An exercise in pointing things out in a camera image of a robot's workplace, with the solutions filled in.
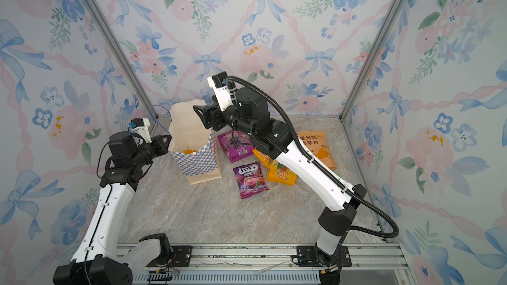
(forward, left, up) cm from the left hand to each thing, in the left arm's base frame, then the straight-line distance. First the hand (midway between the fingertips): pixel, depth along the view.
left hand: (171, 135), depth 75 cm
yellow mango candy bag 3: (-3, -43, -23) cm, 48 cm away
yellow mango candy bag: (-6, -7, -3) cm, 10 cm away
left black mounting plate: (-36, -4, -28) cm, 46 cm away
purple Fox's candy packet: (-5, -29, -26) cm, 40 cm away
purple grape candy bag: (+13, -22, -22) cm, 34 cm away
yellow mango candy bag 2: (+5, -37, -24) cm, 44 cm away
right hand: (-3, -17, +20) cm, 27 cm away
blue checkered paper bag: (+15, +1, -27) cm, 30 cm away
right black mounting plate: (-36, -51, -27) cm, 68 cm away
